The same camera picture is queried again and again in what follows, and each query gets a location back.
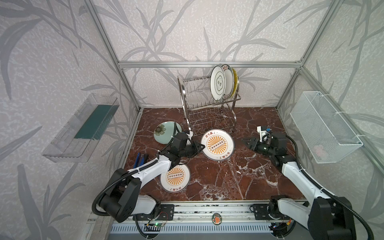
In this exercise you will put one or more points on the pale green flower plate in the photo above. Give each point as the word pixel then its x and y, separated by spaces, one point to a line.
pixel 165 131

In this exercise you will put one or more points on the orange sunburst plate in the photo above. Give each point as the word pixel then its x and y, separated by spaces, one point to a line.
pixel 219 145
pixel 176 179

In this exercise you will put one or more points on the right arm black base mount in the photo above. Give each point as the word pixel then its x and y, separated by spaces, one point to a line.
pixel 261 212

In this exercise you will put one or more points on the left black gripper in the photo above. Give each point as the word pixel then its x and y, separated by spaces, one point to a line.
pixel 188 148

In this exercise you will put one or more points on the yellow woven pattern plate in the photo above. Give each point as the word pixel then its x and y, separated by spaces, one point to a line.
pixel 236 82

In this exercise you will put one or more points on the white plate dark green rim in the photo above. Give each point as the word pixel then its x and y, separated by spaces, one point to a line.
pixel 230 81

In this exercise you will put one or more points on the white wire mesh basket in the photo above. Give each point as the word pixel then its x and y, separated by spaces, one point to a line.
pixel 327 134

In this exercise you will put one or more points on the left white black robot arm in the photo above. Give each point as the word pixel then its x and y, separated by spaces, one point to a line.
pixel 121 198

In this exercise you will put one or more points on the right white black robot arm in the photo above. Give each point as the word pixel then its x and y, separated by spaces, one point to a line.
pixel 327 217

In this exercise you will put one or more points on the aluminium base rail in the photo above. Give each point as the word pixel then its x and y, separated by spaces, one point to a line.
pixel 193 218

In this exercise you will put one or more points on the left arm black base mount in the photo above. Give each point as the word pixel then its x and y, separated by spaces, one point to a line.
pixel 163 212

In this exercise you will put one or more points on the blue pen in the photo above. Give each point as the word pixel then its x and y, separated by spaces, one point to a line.
pixel 141 159

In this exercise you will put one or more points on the clear plastic wall tray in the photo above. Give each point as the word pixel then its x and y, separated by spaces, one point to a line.
pixel 78 139

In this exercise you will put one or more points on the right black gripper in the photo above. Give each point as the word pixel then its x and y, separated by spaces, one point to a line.
pixel 256 144

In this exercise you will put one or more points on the round orange sticker badge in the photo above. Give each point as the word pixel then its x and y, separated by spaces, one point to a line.
pixel 216 219

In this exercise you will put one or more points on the steel two-tier dish rack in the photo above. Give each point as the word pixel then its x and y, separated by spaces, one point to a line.
pixel 201 112

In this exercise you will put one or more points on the aluminium cage frame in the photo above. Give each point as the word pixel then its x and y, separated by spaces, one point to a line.
pixel 299 66

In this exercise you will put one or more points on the white plate thin teal rim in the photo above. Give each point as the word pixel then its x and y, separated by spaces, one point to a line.
pixel 217 83

